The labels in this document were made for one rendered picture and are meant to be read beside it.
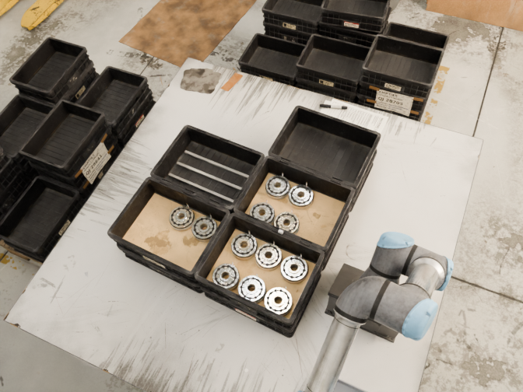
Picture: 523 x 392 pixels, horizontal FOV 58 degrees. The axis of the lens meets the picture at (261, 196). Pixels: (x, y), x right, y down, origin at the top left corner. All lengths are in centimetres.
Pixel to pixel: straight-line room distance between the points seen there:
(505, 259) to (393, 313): 175
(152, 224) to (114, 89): 139
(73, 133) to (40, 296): 106
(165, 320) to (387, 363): 87
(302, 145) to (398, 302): 102
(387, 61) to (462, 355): 169
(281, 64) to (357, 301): 221
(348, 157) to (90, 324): 128
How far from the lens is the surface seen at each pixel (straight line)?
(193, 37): 395
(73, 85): 315
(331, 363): 139
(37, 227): 290
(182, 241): 192
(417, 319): 129
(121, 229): 197
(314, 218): 192
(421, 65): 300
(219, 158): 210
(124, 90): 314
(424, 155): 231
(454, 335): 273
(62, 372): 284
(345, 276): 183
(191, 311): 195
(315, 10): 348
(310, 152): 209
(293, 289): 180
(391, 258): 170
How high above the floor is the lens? 253
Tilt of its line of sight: 59 degrees down
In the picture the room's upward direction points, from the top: 7 degrees counter-clockwise
